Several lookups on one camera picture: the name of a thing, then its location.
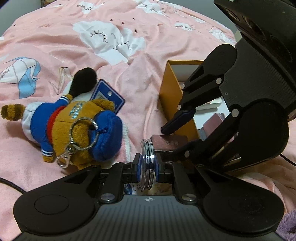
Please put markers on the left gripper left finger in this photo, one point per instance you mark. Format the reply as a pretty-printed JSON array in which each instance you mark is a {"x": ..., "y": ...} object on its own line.
[{"x": 114, "y": 179}]

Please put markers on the pink card sleeve pack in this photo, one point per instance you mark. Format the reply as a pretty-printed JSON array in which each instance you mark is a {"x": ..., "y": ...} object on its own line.
[{"x": 163, "y": 143}]

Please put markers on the white glasses case box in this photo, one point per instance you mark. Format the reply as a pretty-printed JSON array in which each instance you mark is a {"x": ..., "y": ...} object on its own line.
[{"x": 213, "y": 104}]

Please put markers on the white cat plush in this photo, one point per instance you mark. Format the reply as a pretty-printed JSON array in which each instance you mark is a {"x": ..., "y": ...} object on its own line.
[{"x": 82, "y": 85}]

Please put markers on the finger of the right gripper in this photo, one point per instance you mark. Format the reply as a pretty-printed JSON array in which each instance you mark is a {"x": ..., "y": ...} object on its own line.
[
  {"x": 179, "y": 119},
  {"x": 198, "y": 153}
]

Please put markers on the round badge stack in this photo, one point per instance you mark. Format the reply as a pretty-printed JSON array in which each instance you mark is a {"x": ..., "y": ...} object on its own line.
[{"x": 147, "y": 174}]

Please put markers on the orange cardboard box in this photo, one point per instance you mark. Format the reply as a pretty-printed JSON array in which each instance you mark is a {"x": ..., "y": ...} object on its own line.
[{"x": 170, "y": 94}]

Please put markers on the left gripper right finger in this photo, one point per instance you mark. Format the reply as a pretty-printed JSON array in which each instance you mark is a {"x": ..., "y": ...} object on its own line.
[{"x": 174, "y": 174}]

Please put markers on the brown bear plush blue cap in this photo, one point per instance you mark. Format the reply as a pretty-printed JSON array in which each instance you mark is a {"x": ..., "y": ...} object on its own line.
[{"x": 78, "y": 133}]

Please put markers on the pink cloud bedspread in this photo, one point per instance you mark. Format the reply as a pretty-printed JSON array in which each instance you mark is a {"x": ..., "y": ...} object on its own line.
[{"x": 127, "y": 43}]

